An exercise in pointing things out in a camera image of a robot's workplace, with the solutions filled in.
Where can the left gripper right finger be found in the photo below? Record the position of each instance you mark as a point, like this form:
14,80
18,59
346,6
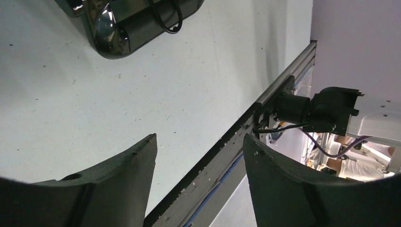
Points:
286,193

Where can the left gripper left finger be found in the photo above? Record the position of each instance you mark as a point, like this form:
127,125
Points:
113,193

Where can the black poker set case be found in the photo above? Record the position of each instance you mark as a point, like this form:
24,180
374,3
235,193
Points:
118,28

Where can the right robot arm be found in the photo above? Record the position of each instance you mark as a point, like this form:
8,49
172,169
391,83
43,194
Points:
344,112

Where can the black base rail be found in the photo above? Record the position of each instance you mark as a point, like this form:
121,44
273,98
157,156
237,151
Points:
198,198

